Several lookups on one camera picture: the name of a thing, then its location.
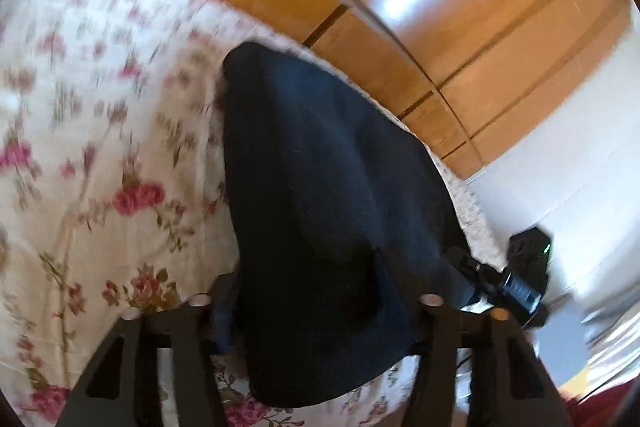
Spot black pants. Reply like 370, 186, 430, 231
220, 41, 478, 408

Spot red cloth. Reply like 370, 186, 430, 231
562, 379, 640, 427

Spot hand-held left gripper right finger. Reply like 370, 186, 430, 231
405, 292, 576, 427

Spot floral bedspread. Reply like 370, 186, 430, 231
0, 0, 511, 427

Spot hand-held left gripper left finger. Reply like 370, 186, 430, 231
55, 274, 246, 427

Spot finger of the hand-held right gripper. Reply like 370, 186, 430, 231
446, 246, 507, 308

